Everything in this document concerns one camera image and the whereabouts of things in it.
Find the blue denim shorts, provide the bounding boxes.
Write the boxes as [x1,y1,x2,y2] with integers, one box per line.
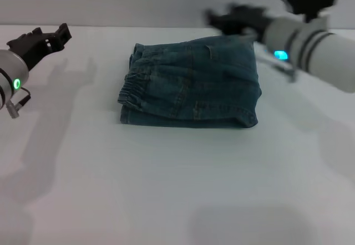
[116,35,263,129]

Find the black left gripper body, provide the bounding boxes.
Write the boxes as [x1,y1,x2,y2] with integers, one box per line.
[6,27,54,72]

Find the right arm cable connector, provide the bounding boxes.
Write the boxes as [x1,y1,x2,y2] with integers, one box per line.
[256,51,298,83]

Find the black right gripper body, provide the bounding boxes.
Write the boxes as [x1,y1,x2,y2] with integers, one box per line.
[221,4,275,37]

